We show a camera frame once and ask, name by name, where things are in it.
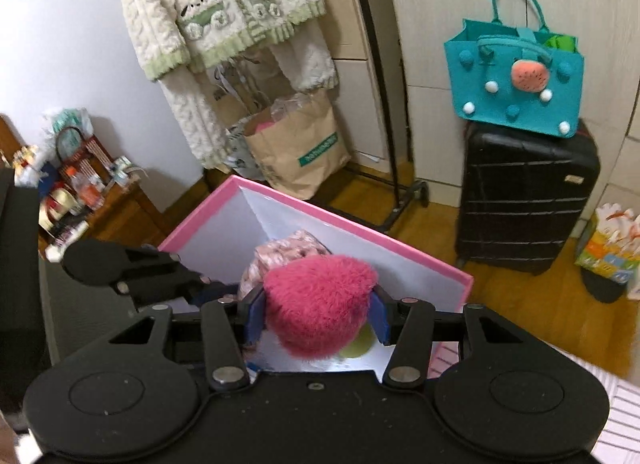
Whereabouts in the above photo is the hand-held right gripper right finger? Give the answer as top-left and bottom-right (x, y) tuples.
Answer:
(369, 285), (533, 390)

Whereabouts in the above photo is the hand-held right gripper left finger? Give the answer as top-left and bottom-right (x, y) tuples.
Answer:
(107, 288), (268, 392)

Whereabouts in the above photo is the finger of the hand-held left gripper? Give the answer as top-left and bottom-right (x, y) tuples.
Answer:
(117, 245), (243, 310)

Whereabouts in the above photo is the green ball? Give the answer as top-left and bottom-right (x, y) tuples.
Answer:
(340, 329), (376, 361)

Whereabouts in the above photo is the pink fluffy heart plush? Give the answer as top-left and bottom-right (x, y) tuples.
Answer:
(262, 254), (379, 362)

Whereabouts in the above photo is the pink cardboard box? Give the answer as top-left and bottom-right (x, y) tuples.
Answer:
(157, 175), (473, 375)

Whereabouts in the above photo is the pink floral cloth doll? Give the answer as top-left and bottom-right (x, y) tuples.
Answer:
(239, 229), (331, 305)

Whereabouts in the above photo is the wooden nightstand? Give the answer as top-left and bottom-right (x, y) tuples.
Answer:
(0, 114), (166, 265)

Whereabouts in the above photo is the white green plastic bag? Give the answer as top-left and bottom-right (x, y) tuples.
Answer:
(225, 121), (266, 180)

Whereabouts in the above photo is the brown paper bag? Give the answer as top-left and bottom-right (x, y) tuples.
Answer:
(243, 92), (352, 201)

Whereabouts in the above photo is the black suitcase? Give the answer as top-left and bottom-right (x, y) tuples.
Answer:
(455, 117), (601, 275)

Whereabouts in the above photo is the tan cabinet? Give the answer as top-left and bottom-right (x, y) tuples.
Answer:
(295, 0), (416, 165)

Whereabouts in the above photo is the beige wardrobe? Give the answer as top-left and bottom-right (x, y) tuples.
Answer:
(380, 0), (640, 255)

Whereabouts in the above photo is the colourful flower print bag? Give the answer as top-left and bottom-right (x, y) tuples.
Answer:
(575, 203), (640, 301)

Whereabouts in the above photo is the black clothes rack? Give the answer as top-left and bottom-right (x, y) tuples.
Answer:
(325, 0), (431, 232)

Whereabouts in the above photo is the teal felt tote bag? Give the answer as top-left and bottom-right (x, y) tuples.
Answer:
(444, 0), (585, 137)

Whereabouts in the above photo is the cream fleece pajamas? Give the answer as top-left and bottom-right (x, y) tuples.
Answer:
(107, 0), (341, 170)

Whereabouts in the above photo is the red wire basket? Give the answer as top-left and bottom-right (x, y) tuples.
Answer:
(54, 127), (108, 180)

